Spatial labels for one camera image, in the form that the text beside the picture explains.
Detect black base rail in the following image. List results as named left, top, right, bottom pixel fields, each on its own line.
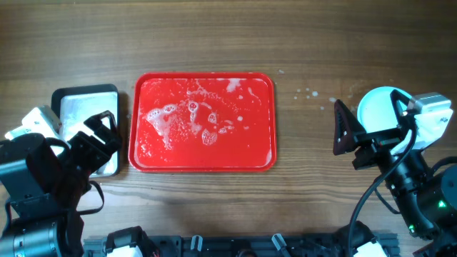
left=82, top=232, right=399, bottom=257

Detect blue plate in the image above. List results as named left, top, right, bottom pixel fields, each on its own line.
left=357, top=86, right=411, bottom=133

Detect red plastic tray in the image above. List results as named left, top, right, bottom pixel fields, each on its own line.
left=128, top=72, right=277, bottom=173

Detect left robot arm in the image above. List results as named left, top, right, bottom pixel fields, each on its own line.
left=1, top=111, right=122, bottom=256

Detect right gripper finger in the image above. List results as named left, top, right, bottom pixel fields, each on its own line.
left=333, top=99, right=366, bottom=156
left=390, top=89, right=415, bottom=131

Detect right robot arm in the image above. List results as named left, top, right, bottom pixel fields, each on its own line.
left=333, top=86, right=456, bottom=256

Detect black tub of soapy water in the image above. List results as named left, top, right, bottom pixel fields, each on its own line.
left=51, top=84, right=119, bottom=177

